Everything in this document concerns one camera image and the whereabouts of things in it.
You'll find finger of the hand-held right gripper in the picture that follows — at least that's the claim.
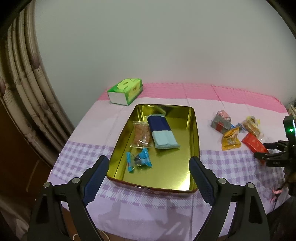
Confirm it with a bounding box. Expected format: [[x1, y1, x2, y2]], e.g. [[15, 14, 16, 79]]
[[262, 140, 288, 150], [253, 150, 286, 163]]

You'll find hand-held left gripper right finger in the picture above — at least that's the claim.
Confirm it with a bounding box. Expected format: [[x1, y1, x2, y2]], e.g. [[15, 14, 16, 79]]
[[189, 156, 271, 241]]

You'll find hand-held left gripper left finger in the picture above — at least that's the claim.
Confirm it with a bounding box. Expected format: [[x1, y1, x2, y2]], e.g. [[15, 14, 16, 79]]
[[27, 155, 109, 241]]

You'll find clear bag of yellow snacks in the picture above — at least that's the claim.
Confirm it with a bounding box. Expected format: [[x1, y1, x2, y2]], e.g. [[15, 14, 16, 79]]
[[240, 116, 264, 140]]

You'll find gold metal tin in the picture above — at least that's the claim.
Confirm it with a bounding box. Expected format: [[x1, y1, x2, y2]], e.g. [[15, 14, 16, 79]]
[[106, 104, 201, 192]]

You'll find orange snack packet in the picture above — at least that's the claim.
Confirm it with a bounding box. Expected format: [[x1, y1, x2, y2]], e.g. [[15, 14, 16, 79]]
[[221, 127, 241, 151]]

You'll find grey and red snack packet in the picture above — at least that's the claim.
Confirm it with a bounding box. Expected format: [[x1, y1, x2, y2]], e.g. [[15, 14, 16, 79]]
[[210, 115, 234, 135]]

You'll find small blue wrapped candy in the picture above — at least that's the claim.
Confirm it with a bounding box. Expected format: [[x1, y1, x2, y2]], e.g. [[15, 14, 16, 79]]
[[231, 123, 247, 133]]

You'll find pink and purple checked tablecloth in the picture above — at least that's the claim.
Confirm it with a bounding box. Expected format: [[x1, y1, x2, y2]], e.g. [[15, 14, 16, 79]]
[[47, 83, 290, 239]]

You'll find pink patterned snack packet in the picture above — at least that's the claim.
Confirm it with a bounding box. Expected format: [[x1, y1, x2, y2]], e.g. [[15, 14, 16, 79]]
[[216, 110, 232, 123]]

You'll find navy and light blue pack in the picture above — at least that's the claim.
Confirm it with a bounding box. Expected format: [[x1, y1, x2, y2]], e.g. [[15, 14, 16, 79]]
[[147, 114, 180, 149]]

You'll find clear bag of orange crisps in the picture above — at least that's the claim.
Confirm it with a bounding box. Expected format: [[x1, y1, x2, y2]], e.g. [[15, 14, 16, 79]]
[[129, 121, 152, 149]]

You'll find dark cloth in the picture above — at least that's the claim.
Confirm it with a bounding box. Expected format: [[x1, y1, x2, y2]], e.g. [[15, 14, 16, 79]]
[[266, 167, 296, 241]]

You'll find green tissue box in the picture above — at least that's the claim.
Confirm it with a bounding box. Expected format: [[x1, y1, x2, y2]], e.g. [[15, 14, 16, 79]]
[[107, 78, 143, 106]]

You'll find beige patterned curtain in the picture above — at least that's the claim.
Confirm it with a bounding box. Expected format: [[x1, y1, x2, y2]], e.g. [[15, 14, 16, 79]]
[[0, 0, 75, 154]]

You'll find white cable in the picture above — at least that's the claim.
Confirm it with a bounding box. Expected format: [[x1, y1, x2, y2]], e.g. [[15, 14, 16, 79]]
[[72, 231, 110, 241]]

